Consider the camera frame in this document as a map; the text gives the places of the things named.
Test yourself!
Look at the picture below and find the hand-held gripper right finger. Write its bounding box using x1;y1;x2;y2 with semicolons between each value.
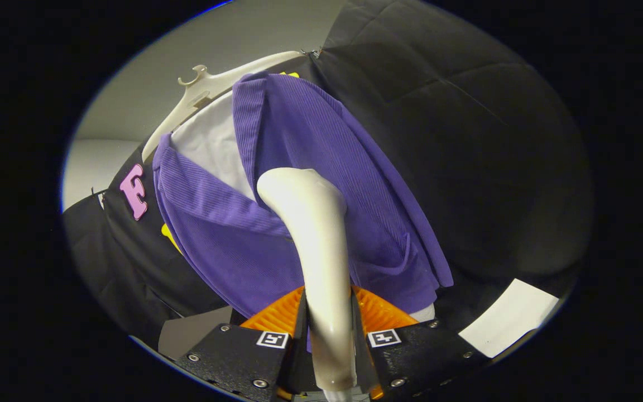
352;286;490;400

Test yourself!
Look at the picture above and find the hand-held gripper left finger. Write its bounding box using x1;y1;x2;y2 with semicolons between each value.
174;286;306;401

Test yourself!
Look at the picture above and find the white garment steamer head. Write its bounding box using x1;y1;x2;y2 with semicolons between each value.
257;167;358;391

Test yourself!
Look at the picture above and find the purple corduroy jacket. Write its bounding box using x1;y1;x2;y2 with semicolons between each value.
152;71;454;322

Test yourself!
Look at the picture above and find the white clothes hanger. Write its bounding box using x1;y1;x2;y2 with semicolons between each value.
142;50;306;162

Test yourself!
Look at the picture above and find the grey cabinet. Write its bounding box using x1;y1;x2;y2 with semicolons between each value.
158;305;233;360

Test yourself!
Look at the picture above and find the white paper sheet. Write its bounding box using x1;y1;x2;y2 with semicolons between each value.
459;278;560;358

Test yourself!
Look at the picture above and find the black backdrop cloth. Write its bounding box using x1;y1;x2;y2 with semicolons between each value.
62;0;593;358

